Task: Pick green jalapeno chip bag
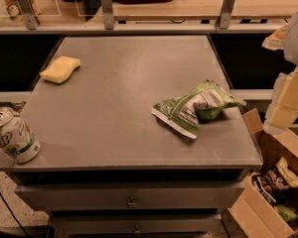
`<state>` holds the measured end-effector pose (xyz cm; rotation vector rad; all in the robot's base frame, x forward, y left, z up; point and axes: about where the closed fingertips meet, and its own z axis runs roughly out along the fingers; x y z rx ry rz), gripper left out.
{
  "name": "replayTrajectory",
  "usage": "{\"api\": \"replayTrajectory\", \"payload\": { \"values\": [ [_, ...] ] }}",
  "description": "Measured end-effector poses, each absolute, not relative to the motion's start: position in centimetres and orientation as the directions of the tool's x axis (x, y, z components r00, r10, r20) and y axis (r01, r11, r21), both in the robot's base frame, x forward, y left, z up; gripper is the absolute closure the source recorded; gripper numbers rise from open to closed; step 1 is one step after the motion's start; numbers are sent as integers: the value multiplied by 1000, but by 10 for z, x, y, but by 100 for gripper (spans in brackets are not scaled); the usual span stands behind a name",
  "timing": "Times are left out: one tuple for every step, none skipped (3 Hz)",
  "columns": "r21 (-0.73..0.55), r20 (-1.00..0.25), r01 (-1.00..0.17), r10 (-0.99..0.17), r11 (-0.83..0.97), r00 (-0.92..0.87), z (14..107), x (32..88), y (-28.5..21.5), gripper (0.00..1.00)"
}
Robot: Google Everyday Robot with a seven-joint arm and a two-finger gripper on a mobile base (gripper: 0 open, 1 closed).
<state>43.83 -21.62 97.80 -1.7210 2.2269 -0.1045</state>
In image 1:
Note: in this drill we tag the green snack bag in box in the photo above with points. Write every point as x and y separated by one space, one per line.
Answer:
288 214

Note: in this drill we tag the grey metal drawer cabinet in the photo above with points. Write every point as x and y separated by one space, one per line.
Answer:
107 165

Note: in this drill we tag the middle metal bracket post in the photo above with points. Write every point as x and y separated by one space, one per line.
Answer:
107 12

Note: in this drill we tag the left metal bracket post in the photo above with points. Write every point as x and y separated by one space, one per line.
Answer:
29 15

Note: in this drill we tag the right metal bracket post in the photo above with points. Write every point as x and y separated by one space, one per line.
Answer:
223 21

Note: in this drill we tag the yellow snack bag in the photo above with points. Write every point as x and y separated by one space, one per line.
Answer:
288 175

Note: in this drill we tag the yellow sponge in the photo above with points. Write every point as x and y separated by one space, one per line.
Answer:
60 70

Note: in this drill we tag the cardboard box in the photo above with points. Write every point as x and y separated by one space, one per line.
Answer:
268 206

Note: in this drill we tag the metal bracket post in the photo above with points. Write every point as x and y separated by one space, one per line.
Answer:
223 21
29 15
107 12

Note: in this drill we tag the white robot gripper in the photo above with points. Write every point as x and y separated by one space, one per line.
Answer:
297 40

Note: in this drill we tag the white green soda can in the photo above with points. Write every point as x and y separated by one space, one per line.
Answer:
17 140

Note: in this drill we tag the dark sea salt snack bag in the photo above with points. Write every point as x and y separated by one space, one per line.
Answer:
272 186

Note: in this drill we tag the green jalapeno chip bag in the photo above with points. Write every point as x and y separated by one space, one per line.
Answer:
205 102

